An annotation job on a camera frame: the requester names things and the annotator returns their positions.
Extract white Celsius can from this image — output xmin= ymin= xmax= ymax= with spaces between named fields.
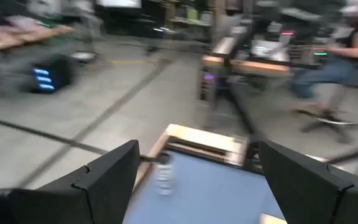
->
xmin=154 ymin=152 xmax=176 ymax=197

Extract white monitor screen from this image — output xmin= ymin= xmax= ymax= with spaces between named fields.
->
xmin=96 ymin=0 xmax=142 ymax=9

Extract wooden workbench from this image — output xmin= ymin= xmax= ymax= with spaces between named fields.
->
xmin=202 ymin=37 xmax=291 ymax=78

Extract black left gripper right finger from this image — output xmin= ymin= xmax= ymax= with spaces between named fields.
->
xmin=258 ymin=139 xmax=358 ymax=224

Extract black computer blue lights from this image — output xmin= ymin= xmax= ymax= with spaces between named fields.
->
xmin=29 ymin=55 xmax=74 ymax=94

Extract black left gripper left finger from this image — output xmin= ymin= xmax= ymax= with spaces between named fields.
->
xmin=0 ymin=139 xmax=141 ymax=224

